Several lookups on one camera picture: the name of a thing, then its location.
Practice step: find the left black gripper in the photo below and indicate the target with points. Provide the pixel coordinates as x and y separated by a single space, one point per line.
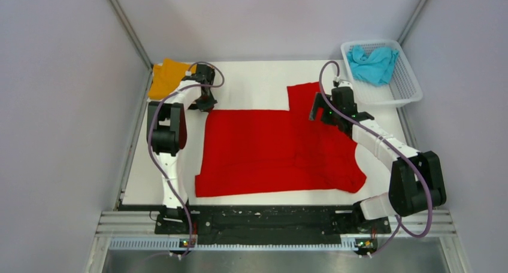
208 106

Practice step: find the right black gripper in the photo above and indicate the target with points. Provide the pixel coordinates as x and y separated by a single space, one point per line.
318 102

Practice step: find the red t shirt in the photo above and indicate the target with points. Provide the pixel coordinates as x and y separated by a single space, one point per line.
263 151

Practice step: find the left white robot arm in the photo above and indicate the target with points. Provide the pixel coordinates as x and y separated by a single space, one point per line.
176 89

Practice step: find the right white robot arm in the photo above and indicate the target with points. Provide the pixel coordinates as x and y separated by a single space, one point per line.
416 180

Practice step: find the folded orange t shirt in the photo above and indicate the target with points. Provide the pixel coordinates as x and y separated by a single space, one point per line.
167 77

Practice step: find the teal t shirt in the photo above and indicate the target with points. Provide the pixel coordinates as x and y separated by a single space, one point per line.
376 68

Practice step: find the white plastic basket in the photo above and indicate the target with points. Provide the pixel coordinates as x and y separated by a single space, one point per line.
403 87

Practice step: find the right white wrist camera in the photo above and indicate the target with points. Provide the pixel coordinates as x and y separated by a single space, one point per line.
339 82

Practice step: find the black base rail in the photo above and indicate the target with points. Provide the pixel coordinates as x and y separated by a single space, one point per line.
268 225

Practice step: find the white slotted cable duct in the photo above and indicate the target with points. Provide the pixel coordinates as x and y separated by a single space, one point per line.
180 244

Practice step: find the aluminium frame profile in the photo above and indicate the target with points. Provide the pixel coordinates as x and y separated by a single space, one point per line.
127 223

